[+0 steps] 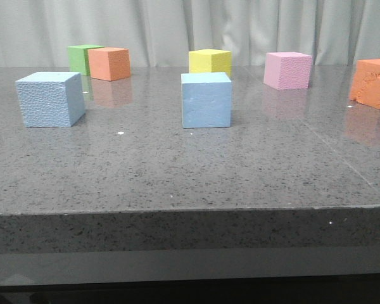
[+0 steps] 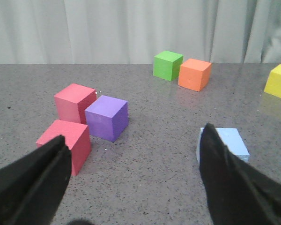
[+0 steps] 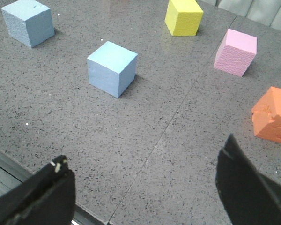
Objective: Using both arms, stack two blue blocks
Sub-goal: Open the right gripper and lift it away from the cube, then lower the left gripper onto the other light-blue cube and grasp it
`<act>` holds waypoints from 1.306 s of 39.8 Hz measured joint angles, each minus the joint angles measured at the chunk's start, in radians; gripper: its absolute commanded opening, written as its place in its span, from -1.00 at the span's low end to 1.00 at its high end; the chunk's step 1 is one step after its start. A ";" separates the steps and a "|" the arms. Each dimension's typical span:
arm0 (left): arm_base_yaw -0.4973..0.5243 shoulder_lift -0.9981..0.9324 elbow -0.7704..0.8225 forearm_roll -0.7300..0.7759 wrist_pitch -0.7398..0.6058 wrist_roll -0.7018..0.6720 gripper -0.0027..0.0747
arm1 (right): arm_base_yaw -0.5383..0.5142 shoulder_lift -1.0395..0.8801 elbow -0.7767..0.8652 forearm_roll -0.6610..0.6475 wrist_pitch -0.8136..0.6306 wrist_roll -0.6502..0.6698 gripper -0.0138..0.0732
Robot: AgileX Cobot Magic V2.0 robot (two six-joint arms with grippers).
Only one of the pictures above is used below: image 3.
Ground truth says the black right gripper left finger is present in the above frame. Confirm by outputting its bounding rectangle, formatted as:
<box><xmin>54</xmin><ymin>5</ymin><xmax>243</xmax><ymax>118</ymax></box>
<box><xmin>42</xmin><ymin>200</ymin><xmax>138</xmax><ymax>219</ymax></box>
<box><xmin>0</xmin><ymin>155</ymin><xmax>75</xmax><ymax>225</ymax></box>

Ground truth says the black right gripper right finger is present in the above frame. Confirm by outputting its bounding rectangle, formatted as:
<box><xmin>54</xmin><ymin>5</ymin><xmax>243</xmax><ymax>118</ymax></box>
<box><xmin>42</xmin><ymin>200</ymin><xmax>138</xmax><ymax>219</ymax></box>
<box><xmin>215</xmin><ymin>135</ymin><xmax>281</xmax><ymax>225</ymax></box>

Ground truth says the smooth blue foam cube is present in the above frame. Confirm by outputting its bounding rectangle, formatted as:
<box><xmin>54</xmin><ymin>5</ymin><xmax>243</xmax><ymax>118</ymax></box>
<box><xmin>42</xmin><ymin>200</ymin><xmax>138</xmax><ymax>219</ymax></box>
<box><xmin>87</xmin><ymin>41</ymin><xmax>138</xmax><ymax>98</ymax></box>

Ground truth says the textured blue foam cube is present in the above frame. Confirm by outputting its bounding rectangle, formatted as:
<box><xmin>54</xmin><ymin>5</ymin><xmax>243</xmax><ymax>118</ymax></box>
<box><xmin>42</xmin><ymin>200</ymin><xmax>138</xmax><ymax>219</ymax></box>
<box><xmin>1</xmin><ymin>0</ymin><xmax>55</xmax><ymax>48</ymax></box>

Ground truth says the dented orange foam cube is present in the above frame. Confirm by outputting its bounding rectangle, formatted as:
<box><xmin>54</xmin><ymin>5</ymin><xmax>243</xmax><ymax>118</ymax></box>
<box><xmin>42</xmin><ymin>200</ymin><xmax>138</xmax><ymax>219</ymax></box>
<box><xmin>251</xmin><ymin>87</ymin><xmax>281</xmax><ymax>143</ymax></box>

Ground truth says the pink foam cube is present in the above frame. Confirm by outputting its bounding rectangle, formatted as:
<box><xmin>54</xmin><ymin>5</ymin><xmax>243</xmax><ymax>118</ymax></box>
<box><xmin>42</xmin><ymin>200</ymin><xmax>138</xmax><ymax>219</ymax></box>
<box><xmin>214</xmin><ymin>29</ymin><xmax>258</xmax><ymax>77</ymax></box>

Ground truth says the grey curtain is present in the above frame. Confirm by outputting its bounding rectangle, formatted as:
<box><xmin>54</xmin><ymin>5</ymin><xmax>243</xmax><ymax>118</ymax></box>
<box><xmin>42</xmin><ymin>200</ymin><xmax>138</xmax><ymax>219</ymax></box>
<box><xmin>203</xmin><ymin>0</ymin><xmax>281</xmax><ymax>31</ymax></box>

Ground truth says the yellow foam cube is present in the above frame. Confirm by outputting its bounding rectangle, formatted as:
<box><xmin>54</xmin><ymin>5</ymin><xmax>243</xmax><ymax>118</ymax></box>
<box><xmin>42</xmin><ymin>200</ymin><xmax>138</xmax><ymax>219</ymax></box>
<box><xmin>165</xmin><ymin>0</ymin><xmax>204</xmax><ymax>37</ymax></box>

